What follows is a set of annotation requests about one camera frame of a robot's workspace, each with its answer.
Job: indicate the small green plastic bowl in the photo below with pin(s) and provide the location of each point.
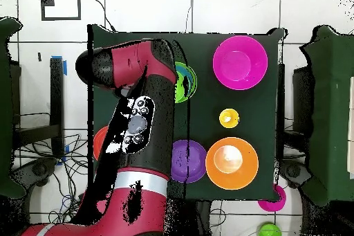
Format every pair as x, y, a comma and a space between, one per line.
181, 81

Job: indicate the purple plastic bowl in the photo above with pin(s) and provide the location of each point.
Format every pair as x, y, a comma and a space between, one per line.
196, 161

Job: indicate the red plastic bowl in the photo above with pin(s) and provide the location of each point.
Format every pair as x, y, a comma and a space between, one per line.
98, 142

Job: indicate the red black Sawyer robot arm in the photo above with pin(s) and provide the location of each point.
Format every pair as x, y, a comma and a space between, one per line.
124, 61

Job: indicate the large green plastic bowl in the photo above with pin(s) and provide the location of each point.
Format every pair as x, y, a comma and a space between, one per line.
181, 100

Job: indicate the yellow plastic cup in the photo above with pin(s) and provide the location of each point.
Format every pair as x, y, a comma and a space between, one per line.
229, 122

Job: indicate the large pink plastic bowl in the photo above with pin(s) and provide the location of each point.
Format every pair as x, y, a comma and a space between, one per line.
240, 63

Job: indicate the dark green table cloth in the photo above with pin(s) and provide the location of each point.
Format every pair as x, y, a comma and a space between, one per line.
260, 103

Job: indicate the orange plastic bowl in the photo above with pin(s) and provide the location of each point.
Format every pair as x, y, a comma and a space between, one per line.
243, 175

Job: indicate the blue tape strip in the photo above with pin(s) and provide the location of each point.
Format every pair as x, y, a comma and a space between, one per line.
65, 67

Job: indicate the pink bowl on floor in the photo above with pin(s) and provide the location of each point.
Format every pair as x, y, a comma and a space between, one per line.
276, 205

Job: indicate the green bowl on floor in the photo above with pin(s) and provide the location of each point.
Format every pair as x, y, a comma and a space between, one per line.
269, 231

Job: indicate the green cloth side table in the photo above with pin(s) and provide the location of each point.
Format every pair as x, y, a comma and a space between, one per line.
332, 108
5, 108

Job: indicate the black pedestal leg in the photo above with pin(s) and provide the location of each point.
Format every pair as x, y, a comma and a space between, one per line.
38, 169
293, 171

